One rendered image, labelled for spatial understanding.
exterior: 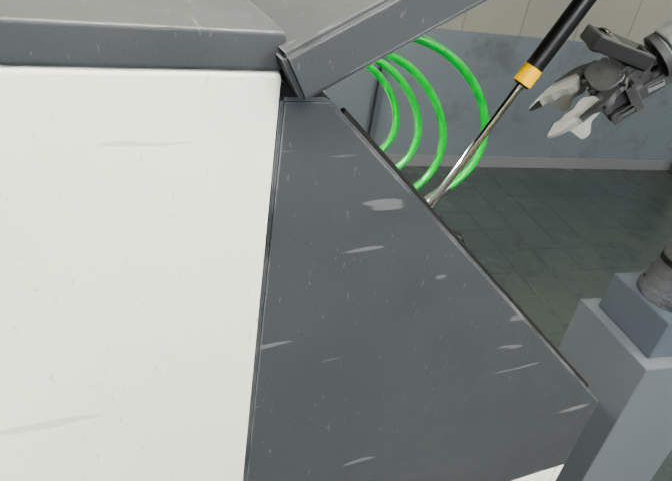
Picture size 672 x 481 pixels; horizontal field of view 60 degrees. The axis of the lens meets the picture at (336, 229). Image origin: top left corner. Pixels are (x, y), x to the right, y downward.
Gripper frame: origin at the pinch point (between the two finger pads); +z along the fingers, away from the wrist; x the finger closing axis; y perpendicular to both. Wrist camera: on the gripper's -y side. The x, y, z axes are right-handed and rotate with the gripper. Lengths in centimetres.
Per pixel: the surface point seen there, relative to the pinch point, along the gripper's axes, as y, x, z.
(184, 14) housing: -60, -35, 18
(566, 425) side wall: 24, -39, 22
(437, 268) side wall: -25.3, -38.1, 17.6
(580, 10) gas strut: -35.7, -28.7, -6.5
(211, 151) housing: -53, -40, 22
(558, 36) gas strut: -35.1, -29.3, -3.8
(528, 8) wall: 152, 249, -32
